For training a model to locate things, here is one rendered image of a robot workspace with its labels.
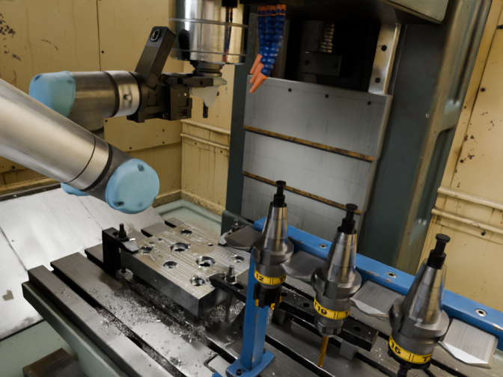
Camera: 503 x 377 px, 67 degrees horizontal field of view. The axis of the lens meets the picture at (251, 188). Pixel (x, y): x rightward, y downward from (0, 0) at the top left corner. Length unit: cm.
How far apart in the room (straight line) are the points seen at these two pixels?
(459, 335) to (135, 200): 43
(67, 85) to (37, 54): 111
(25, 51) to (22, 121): 125
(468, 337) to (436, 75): 71
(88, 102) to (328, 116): 71
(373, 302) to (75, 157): 41
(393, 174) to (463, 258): 53
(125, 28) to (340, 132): 116
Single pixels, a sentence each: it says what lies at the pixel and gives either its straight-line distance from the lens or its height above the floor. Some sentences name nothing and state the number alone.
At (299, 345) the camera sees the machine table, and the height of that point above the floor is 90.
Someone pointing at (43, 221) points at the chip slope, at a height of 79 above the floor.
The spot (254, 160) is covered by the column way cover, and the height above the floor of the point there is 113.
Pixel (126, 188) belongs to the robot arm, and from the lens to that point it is 52.
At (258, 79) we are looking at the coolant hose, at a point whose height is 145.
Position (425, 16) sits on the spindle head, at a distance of 94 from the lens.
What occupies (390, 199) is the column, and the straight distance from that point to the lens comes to 116.
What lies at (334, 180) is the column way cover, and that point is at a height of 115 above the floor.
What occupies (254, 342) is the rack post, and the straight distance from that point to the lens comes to 77.
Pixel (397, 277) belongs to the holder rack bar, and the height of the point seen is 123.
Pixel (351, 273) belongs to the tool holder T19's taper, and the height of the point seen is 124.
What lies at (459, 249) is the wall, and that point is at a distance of 154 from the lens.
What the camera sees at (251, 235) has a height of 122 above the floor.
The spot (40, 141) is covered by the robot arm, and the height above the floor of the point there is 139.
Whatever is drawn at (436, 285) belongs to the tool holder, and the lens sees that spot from 48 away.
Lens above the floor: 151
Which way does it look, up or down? 21 degrees down
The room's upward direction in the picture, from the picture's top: 5 degrees clockwise
